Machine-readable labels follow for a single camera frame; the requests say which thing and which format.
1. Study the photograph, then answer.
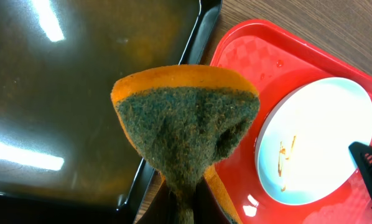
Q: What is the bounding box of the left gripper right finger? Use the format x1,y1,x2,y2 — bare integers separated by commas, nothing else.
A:
193,179,231,224

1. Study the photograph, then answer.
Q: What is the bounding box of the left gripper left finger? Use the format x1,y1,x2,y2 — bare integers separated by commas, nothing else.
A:
137,182,177,224

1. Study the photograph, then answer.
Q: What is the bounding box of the light blue plate top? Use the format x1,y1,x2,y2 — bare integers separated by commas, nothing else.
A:
255,77,372,205

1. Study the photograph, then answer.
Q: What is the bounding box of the orange green scrub sponge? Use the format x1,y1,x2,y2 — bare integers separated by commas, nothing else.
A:
111,65,260,223

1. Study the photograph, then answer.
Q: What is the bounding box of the black water tray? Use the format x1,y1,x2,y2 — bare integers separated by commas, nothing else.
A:
0,0,222,223

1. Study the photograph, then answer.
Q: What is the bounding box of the red serving tray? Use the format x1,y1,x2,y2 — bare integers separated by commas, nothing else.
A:
211,20,372,223

